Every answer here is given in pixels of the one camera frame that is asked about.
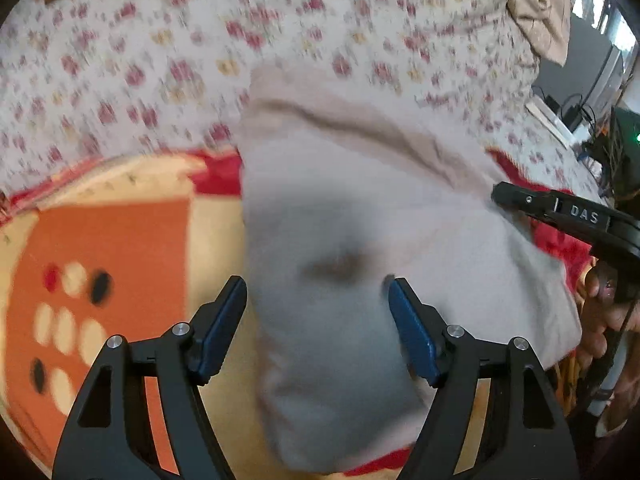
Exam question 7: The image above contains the floral bed sheet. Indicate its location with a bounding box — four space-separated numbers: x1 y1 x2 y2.
0 0 606 201

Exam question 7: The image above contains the person's right hand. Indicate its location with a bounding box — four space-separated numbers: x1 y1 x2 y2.
575 259 640 376

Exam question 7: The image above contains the black device green light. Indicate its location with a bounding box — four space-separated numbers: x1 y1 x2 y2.
607 107 640 201

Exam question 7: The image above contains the beige curtain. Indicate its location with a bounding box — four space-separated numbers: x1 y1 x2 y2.
502 0 573 68

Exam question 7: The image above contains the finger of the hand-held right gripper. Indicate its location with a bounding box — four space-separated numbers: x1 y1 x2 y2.
491 182 626 242

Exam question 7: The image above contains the red yellow printed blanket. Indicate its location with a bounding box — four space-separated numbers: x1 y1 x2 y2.
0 150 601 480

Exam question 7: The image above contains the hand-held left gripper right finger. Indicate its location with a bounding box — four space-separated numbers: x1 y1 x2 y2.
389 277 581 480

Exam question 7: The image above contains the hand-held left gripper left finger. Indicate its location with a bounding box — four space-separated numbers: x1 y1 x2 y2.
52 276 248 480

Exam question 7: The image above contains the white flat box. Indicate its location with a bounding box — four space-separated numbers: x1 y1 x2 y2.
525 99 573 148

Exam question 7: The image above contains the beige garment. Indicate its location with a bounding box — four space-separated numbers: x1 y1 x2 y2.
235 62 583 476

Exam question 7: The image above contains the window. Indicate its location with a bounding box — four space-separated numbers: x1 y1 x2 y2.
570 0 631 61

